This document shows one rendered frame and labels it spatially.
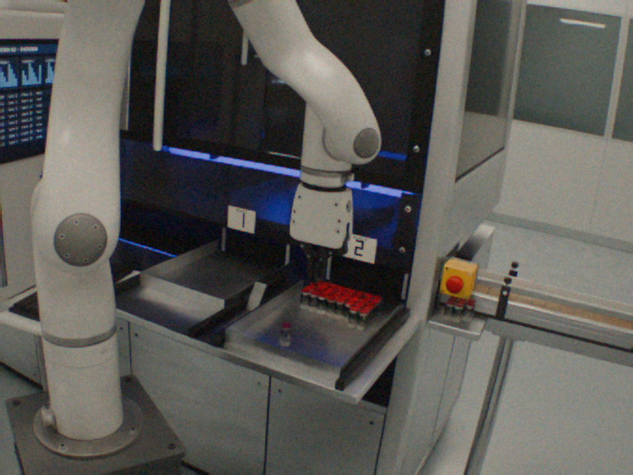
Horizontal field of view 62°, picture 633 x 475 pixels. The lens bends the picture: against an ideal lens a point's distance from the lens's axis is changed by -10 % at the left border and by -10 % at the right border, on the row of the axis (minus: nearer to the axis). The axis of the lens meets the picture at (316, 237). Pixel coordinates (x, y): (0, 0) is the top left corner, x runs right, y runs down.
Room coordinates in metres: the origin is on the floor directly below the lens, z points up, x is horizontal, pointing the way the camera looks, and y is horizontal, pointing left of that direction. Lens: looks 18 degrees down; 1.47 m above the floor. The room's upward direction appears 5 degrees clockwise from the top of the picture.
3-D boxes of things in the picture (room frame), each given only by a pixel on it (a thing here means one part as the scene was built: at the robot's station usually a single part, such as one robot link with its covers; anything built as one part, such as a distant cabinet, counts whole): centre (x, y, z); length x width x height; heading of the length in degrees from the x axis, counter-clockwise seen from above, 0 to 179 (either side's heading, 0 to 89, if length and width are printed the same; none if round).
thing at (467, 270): (1.27, -0.34, 1.00); 0.08 x 0.07 x 0.07; 155
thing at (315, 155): (0.96, -0.01, 1.35); 0.09 x 0.08 x 0.13; 30
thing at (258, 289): (1.21, 0.15, 0.91); 0.14 x 0.03 x 0.06; 154
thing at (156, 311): (1.28, 0.12, 0.87); 0.70 x 0.48 x 0.02; 65
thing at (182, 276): (1.41, 0.24, 0.90); 0.34 x 0.26 x 0.04; 155
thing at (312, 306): (1.24, -0.06, 0.90); 0.18 x 0.02 x 0.05; 65
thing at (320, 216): (0.96, 0.00, 1.21); 0.10 x 0.08 x 0.11; 66
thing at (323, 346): (1.16, -0.02, 0.90); 0.34 x 0.26 x 0.04; 155
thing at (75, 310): (0.78, 0.37, 1.16); 0.19 x 0.12 x 0.24; 30
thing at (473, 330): (1.30, -0.38, 0.87); 0.14 x 0.13 x 0.02; 155
